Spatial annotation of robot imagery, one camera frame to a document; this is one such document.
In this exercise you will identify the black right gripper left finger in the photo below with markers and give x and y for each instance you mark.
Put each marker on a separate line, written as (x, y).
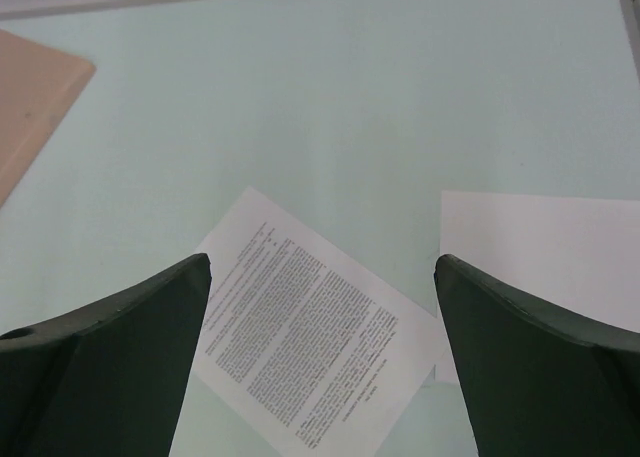
(109, 378)

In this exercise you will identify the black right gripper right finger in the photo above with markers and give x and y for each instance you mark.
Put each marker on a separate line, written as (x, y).
(537, 379)

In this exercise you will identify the printed text paper sheet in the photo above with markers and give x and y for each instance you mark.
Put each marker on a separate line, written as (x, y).
(318, 355)

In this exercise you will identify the blank white paper sheet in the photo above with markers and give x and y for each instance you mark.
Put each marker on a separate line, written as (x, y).
(581, 254)

